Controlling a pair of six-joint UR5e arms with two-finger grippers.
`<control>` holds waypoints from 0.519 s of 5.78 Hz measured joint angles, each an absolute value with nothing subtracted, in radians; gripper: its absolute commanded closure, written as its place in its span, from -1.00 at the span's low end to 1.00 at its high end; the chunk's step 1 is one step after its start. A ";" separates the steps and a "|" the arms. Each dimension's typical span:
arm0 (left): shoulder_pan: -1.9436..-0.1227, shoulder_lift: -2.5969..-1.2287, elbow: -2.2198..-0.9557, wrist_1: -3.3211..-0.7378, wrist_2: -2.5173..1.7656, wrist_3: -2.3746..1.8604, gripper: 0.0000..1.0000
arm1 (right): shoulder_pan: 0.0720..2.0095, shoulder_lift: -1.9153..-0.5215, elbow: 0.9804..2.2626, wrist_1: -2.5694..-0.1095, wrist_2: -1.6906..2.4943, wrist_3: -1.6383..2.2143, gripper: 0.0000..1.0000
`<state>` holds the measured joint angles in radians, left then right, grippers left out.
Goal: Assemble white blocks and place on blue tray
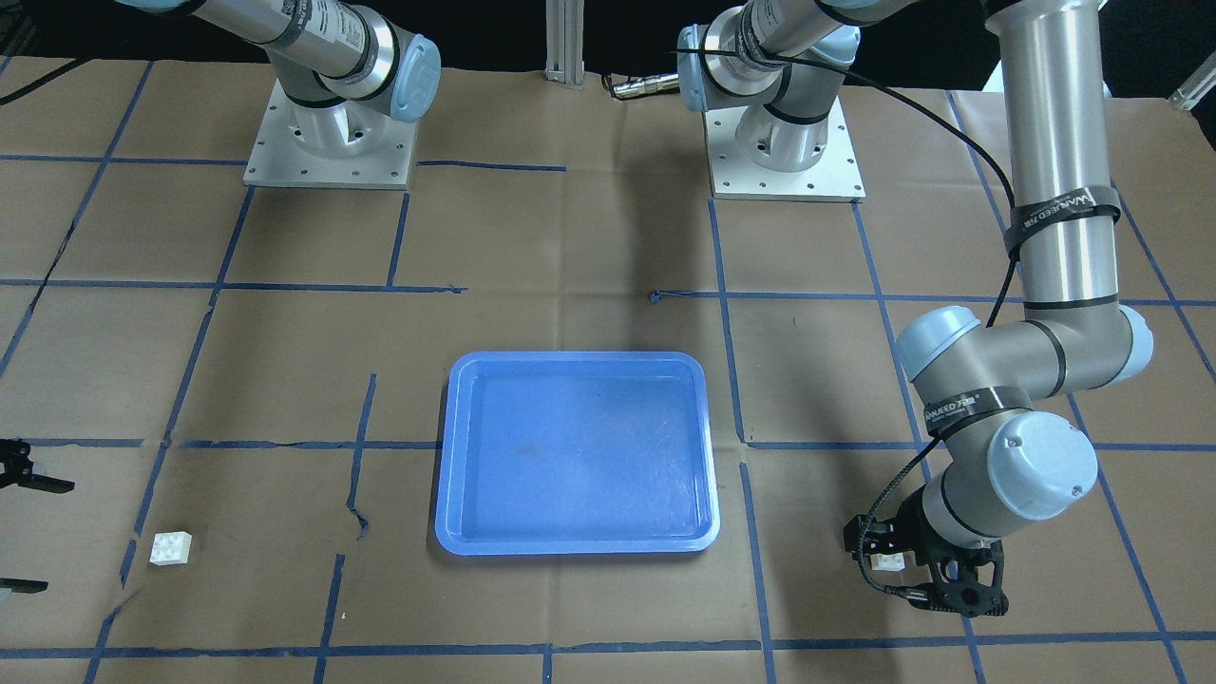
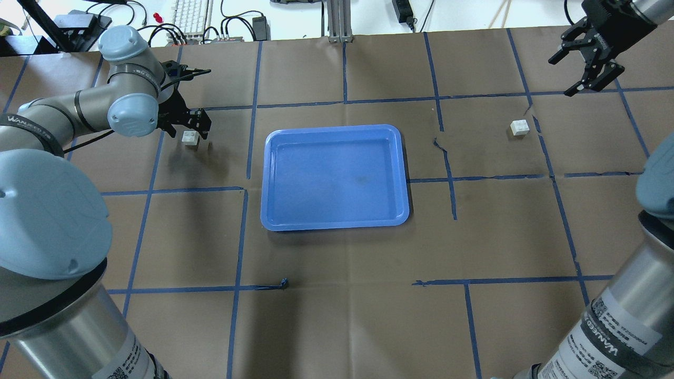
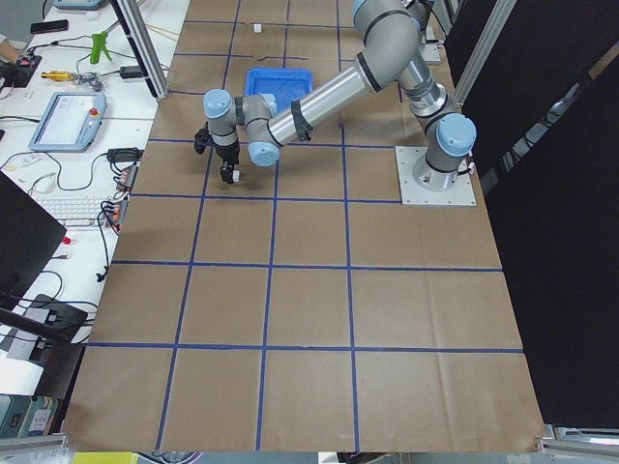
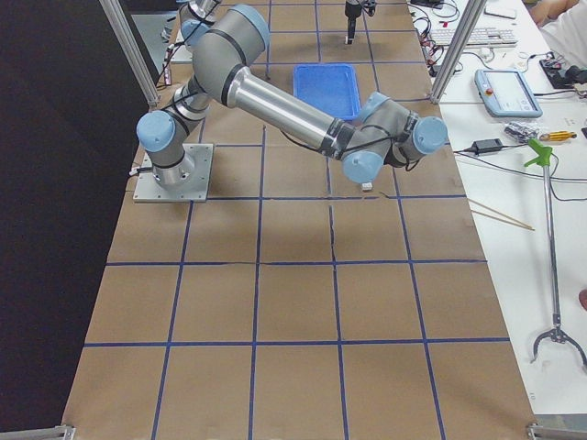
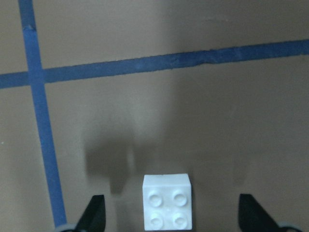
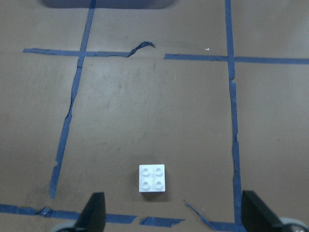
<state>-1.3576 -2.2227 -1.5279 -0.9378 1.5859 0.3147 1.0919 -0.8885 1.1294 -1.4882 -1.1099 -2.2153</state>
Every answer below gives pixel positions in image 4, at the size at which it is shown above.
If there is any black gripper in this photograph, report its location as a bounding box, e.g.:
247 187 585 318
345 0 362 45

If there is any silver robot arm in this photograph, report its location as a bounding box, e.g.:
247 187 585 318
178 1 376 50
137 1 448 190

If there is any blue plastic tray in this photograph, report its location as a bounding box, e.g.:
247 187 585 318
293 63 360 121

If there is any white keyboard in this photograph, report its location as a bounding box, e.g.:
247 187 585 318
430 27 518 47

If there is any blue teach pendant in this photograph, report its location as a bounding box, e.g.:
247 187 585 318
474 70 543 118

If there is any black power adapter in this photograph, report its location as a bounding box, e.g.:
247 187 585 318
471 138 504 155

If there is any yellow brass tool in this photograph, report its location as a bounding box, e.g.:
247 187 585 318
539 130 577 142

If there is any wooden chopstick pair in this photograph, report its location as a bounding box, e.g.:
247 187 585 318
468 198 535 231

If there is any brown paper table cover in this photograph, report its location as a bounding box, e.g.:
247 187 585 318
61 0 537 440

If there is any aluminium frame post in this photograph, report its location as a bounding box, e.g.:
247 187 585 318
429 0 486 105

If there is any green handled reach grabber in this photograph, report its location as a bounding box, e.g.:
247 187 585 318
525 138 586 371

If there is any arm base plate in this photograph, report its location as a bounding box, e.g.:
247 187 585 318
133 143 214 203

